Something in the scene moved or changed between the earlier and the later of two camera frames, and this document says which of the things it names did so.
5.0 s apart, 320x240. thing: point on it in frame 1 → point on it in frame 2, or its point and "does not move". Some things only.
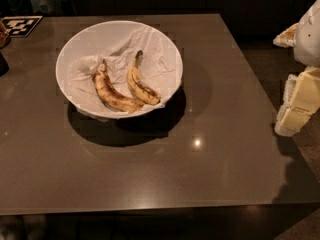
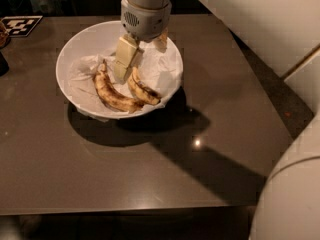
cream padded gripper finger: (287, 37) → (160, 43)
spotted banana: (109, 94) does not move
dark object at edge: (4, 66) does not move
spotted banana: (140, 90) does not move
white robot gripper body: (309, 37) → (146, 21)
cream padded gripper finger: (301, 100) → (128, 55)
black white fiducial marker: (20, 26) does not move
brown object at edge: (5, 38) does not move
